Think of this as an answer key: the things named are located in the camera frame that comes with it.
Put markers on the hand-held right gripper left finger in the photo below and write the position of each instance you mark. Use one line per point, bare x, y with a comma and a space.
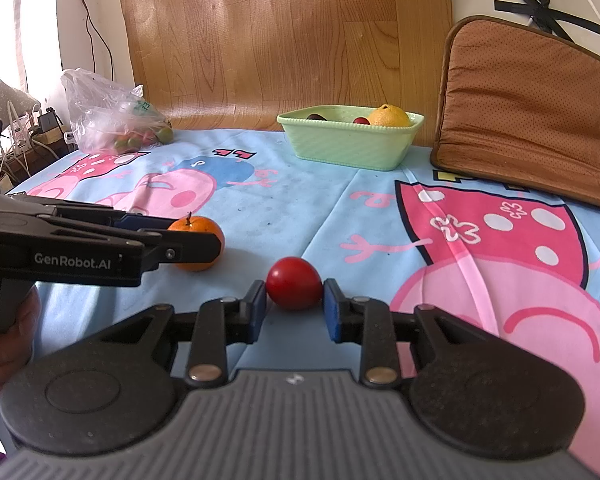
256, 310

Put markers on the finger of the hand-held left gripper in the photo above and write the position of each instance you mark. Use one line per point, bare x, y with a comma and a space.
140, 221
195, 249

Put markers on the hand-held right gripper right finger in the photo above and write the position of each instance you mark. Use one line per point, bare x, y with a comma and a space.
331, 315

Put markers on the mandarin with stem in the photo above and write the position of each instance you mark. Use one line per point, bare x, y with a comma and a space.
200, 225

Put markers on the large red tomato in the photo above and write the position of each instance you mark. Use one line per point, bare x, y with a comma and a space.
294, 282

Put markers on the light green plastic basket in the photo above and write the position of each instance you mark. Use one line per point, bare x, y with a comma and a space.
350, 145

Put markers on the large dark purple tomato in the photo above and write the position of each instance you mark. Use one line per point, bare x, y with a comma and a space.
316, 117

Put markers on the red cherry tomato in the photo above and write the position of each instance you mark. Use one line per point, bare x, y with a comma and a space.
362, 121

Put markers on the large yellow citrus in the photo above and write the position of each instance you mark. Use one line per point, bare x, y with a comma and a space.
389, 116

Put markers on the person's left hand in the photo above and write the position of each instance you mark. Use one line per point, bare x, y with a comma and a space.
10, 360

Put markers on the bagged green tomato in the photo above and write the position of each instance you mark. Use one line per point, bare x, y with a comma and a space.
165, 134

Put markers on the brown cardboard box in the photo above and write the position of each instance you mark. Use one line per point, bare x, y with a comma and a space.
55, 146

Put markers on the clear plastic bag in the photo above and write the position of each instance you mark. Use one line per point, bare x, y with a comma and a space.
100, 110

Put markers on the cartoon printed blanket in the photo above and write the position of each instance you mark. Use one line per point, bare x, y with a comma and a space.
305, 200

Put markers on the black power adapter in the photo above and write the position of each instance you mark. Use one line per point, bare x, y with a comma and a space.
47, 120

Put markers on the wood-pattern board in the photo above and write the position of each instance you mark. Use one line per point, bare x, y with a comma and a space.
280, 35

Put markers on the sunlit window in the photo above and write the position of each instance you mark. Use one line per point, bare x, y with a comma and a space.
25, 10

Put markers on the brown perforated cushion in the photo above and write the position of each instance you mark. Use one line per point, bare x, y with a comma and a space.
530, 110

